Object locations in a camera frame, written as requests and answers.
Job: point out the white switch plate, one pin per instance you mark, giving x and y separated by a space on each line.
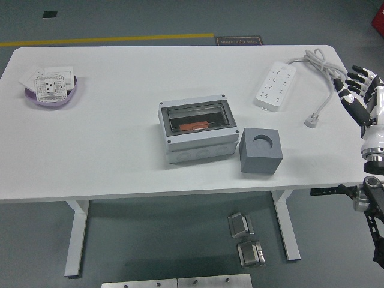
67 73

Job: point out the black floor cover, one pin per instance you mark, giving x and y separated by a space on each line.
49 14

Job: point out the yellow floor tape line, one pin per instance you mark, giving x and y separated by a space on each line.
120 39

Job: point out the robot right hand white shell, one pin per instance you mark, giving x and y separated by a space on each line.
373 132

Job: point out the red object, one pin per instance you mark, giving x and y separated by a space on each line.
379 18

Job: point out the transparent hinged box lid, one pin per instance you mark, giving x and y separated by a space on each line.
195 115

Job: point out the metal hinge bracket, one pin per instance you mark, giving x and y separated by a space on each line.
238 226
250 255

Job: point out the purple bowl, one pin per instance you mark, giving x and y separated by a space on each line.
69 97

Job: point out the dark floor sign with lettering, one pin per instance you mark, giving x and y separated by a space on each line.
238 41

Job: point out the grey cube with round hole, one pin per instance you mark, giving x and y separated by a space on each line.
258 163

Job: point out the white printed socket panel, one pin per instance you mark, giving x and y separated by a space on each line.
49 87

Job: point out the grey metal plate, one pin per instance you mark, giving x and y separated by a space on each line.
138 284
216 282

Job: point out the orange cylinder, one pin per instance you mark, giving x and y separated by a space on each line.
189 127

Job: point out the white table leg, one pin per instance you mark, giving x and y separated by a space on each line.
291 240
75 240

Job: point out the white card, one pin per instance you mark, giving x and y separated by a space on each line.
30 76

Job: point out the black table control panel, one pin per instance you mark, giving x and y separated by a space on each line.
324 191

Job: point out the grey plastic junction box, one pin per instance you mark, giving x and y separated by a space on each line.
198 150

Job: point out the white power strip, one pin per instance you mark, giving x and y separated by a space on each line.
276 84

